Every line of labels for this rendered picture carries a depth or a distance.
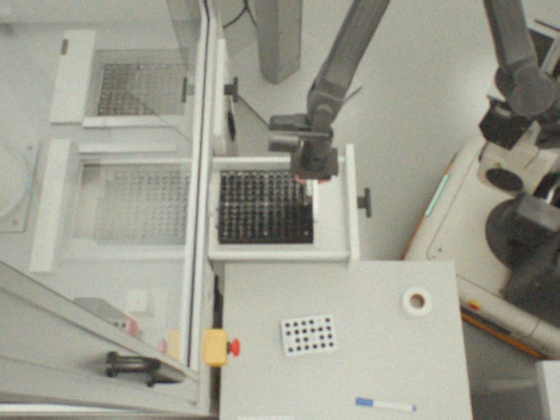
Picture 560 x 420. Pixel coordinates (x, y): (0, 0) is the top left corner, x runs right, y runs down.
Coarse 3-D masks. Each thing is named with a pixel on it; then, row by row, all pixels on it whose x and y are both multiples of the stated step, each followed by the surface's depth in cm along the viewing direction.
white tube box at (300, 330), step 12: (288, 324) 131; (300, 324) 129; (312, 324) 132; (324, 324) 129; (288, 336) 128; (300, 336) 128; (324, 336) 128; (288, 348) 128; (300, 348) 129; (312, 348) 127; (324, 348) 127; (336, 348) 127
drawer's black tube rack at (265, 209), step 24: (240, 192) 130; (264, 192) 130; (288, 192) 130; (240, 216) 128; (264, 216) 127; (288, 216) 127; (240, 240) 126; (264, 240) 128; (288, 240) 129; (312, 240) 128
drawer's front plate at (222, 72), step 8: (224, 40) 142; (224, 48) 141; (224, 56) 141; (224, 64) 141; (216, 72) 139; (224, 72) 141; (216, 80) 138; (224, 80) 141; (216, 88) 137; (216, 96) 136; (224, 96) 141; (216, 104) 135; (224, 104) 141; (216, 112) 134; (224, 112) 140; (216, 120) 133; (224, 120) 141; (216, 128) 133; (216, 136) 133; (216, 144) 137; (224, 144) 140; (224, 152) 141
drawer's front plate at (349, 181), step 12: (348, 144) 131; (348, 156) 130; (348, 168) 128; (348, 180) 127; (348, 192) 127; (348, 204) 126; (348, 216) 127; (348, 228) 127; (348, 240) 127; (348, 264) 127
